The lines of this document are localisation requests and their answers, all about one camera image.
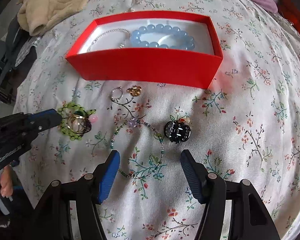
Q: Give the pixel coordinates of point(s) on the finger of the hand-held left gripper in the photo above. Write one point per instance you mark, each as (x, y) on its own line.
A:
(46, 118)

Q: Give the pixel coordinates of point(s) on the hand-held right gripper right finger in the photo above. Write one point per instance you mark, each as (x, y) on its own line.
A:
(190, 175)

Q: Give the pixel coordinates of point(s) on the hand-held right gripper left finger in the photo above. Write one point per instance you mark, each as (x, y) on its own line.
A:
(110, 175)

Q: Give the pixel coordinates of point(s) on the black hair claw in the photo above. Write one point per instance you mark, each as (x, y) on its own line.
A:
(177, 131)

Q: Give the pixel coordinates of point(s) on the pink bead charm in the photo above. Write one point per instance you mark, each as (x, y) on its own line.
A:
(93, 119)

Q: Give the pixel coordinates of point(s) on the red jewelry box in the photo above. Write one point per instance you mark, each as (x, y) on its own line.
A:
(145, 66)

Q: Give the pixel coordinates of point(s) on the person's left hand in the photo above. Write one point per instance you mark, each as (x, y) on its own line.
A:
(3, 183)

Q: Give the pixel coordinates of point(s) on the dark chair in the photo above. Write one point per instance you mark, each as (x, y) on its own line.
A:
(5, 75)

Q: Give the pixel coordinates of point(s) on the plaid cloth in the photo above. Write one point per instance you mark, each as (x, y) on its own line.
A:
(25, 51)

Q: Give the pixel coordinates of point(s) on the floral bedsheet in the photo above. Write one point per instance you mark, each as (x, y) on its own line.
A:
(252, 105)

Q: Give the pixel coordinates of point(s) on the beige quilted blanket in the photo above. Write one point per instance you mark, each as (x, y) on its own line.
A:
(57, 2)

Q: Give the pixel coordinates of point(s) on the red cloth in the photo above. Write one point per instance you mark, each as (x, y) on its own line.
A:
(295, 15)

